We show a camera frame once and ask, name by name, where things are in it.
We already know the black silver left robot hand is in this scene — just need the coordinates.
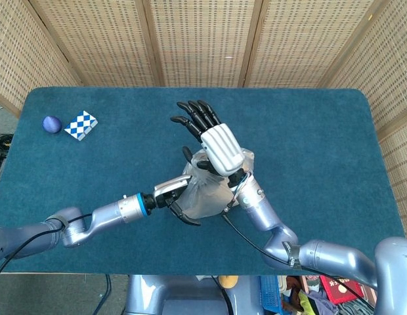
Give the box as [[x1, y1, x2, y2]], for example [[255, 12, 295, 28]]
[[152, 146, 202, 226]]

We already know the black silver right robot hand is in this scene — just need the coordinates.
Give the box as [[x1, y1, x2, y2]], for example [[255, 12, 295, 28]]
[[169, 100, 247, 187]]

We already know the clear plastic bag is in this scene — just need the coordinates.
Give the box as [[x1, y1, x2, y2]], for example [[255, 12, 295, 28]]
[[175, 147, 257, 220]]

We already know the blue white checkered puzzle block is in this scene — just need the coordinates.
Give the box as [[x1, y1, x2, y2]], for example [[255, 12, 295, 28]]
[[64, 110, 99, 142]]

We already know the woven wooden folding screen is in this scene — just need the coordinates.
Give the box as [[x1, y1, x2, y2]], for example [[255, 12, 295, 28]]
[[0, 0, 407, 230]]

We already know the blue-grey robot torso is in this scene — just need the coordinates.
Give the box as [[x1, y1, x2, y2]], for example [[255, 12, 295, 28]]
[[124, 274, 267, 315]]

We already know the yellow orange round object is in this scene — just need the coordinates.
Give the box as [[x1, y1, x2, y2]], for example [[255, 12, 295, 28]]
[[218, 275, 240, 289]]

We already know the dark blue ball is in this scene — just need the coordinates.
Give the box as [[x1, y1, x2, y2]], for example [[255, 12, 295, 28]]
[[42, 115, 63, 134]]

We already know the blue plastic basket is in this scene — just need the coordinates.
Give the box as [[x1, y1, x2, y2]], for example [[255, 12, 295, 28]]
[[258, 275, 283, 311]]

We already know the purple and yellow cloth pile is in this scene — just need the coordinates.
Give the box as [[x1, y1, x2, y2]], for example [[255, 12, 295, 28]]
[[282, 278, 339, 315]]

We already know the red book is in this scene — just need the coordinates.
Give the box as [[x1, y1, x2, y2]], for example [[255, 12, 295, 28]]
[[319, 275, 364, 305]]

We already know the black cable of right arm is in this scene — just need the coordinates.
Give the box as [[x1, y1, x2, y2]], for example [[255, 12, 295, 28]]
[[221, 212, 365, 298]]

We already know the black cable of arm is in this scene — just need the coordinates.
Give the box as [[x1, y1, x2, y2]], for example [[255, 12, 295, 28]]
[[221, 212, 365, 298], [0, 213, 93, 286]]

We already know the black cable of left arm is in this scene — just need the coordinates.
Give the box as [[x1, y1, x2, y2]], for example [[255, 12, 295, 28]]
[[0, 213, 93, 286]]

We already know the black cable under table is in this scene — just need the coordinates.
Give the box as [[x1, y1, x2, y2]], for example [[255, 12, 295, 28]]
[[93, 274, 112, 315]]

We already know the black floor cable bundle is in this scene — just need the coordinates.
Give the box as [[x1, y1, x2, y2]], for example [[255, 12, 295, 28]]
[[0, 133, 14, 190]]

